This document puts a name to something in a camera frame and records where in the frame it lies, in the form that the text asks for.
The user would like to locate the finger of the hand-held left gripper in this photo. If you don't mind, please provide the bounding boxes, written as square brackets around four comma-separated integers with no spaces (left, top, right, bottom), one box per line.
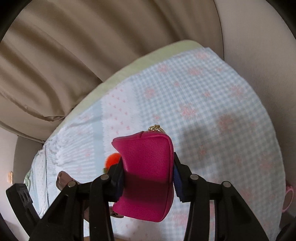
[6,183,42,220]

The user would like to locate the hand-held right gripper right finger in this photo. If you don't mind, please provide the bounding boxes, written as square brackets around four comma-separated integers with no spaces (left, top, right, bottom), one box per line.
[172,152,269,241]

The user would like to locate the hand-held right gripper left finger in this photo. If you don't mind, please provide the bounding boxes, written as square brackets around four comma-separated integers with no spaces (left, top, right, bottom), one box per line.
[28,159,125,241]

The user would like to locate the magenta zipper pouch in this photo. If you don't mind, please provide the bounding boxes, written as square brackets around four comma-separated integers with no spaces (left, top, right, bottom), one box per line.
[111,125,175,222]

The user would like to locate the orange plush toy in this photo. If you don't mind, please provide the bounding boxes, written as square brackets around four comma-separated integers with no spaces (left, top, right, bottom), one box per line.
[103,152,122,174]

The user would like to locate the light blue checked blanket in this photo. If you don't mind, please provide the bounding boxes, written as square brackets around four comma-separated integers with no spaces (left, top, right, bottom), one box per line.
[30,47,287,241]

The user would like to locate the pale green bed sheet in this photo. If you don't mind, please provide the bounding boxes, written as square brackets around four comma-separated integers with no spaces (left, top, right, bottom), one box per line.
[23,40,205,193]

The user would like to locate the beige curtain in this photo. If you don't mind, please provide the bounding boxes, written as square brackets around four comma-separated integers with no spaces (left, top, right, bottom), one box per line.
[0,0,224,145]

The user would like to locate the pink ring toy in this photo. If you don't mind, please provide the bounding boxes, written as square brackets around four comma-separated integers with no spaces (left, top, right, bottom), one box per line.
[282,183,296,213]

